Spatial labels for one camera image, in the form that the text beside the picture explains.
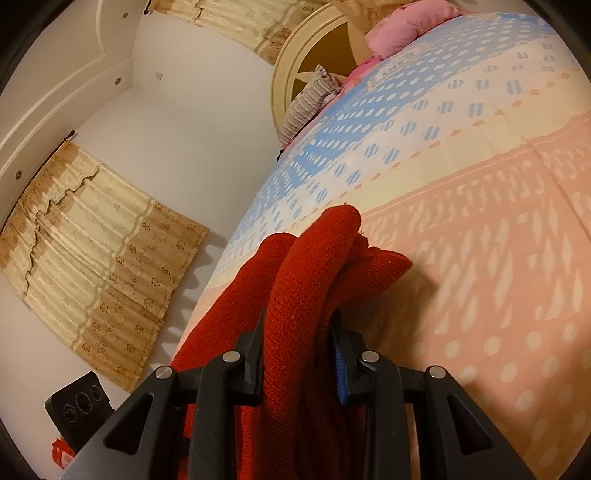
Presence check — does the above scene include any polka dot bedspread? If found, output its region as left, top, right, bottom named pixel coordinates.
left=171, top=9, right=591, bottom=480

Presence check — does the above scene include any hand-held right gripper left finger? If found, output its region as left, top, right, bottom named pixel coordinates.
left=60, top=307, right=269, bottom=480

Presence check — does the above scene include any grey striped cloth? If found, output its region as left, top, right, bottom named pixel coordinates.
left=277, top=65, right=341, bottom=147

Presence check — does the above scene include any red knit garment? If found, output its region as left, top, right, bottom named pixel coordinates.
left=171, top=203, right=414, bottom=480

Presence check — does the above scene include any cream round wooden headboard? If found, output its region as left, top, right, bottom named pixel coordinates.
left=271, top=4, right=371, bottom=145

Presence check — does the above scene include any beige patterned curtain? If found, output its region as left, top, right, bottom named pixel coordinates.
left=148, top=0, right=402, bottom=66
left=0, top=140, right=211, bottom=394

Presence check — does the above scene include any pink pillow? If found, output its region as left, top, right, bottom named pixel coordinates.
left=339, top=0, right=463, bottom=89

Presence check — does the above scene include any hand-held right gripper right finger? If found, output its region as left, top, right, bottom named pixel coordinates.
left=330, top=309, right=539, bottom=480

